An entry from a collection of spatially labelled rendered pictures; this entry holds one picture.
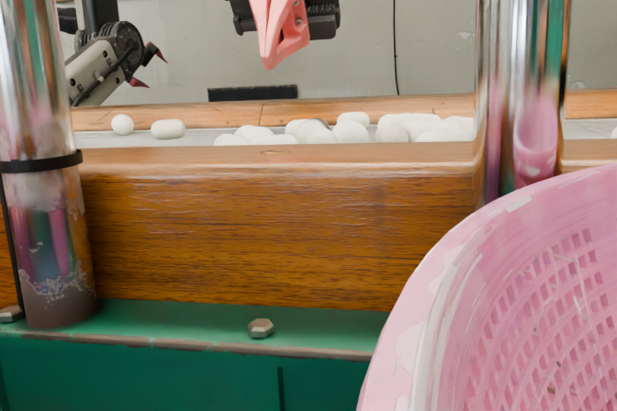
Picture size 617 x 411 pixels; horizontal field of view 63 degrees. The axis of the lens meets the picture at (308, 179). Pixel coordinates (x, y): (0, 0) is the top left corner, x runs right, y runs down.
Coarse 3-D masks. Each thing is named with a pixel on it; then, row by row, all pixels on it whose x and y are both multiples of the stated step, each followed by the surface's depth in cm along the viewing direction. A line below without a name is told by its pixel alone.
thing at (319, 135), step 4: (312, 128) 34; (316, 128) 34; (320, 128) 33; (324, 128) 33; (308, 132) 34; (312, 132) 33; (316, 132) 33; (320, 132) 32; (324, 132) 32; (328, 132) 33; (308, 136) 33; (312, 136) 33; (316, 136) 32; (320, 136) 32; (324, 136) 32; (328, 136) 32; (332, 136) 33; (308, 140) 33; (312, 140) 32; (316, 140) 32; (320, 140) 32; (324, 140) 32; (328, 140) 32; (332, 140) 32; (336, 140) 33
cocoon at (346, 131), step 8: (344, 120) 35; (336, 128) 34; (344, 128) 33; (352, 128) 33; (360, 128) 33; (336, 136) 34; (344, 136) 33; (352, 136) 33; (360, 136) 33; (368, 136) 33
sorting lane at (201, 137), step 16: (208, 128) 54; (224, 128) 54; (272, 128) 53; (368, 128) 49; (576, 128) 42; (592, 128) 42; (608, 128) 41; (80, 144) 47; (96, 144) 46; (112, 144) 46; (128, 144) 45; (144, 144) 45; (160, 144) 44; (176, 144) 44; (192, 144) 43; (208, 144) 43
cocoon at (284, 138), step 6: (258, 138) 31; (264, 138) 31; (270, 138) 31; (276, 138) 31; (282, 138) 31; (288, 138) 31; (294, 138) 31; (252, 144) 31; (258, 144) 31; (264, 144) 31; (270, 144) 31
